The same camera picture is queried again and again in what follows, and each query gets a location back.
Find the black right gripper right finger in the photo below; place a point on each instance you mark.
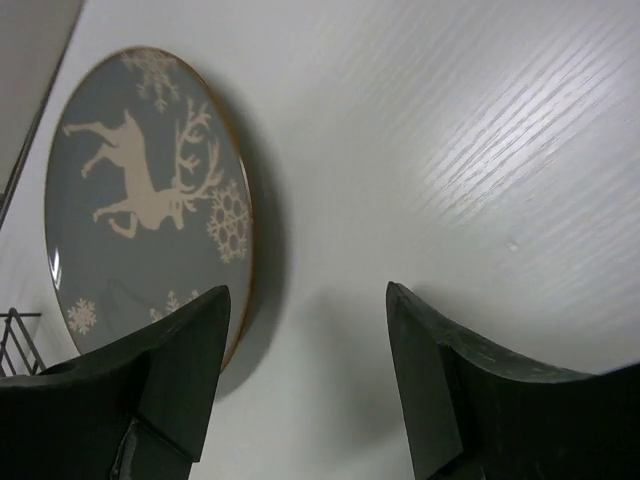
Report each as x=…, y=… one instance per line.
x=474, y=409

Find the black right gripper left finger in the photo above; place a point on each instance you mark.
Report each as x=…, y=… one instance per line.
x=138, y=408

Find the grey wire dish rack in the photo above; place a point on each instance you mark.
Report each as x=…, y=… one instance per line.
x=19, y=354

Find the grey reindeer plate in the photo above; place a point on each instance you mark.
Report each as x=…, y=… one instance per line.
x=147, y=202

